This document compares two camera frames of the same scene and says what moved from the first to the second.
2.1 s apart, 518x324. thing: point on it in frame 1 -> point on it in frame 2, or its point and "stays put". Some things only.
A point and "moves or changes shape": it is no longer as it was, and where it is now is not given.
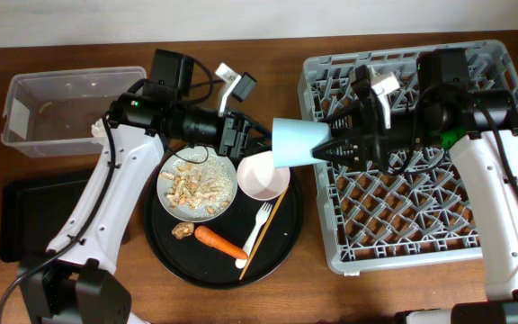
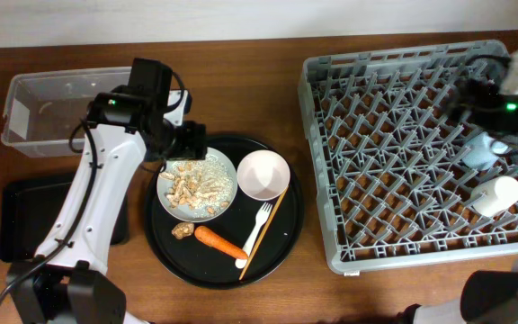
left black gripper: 235,135 -> 195,145
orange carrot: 218,241 stays put
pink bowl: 258,179 stays put
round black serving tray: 247,245 stays put
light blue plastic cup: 293,140 moves or changes shape
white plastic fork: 261,217 stays put
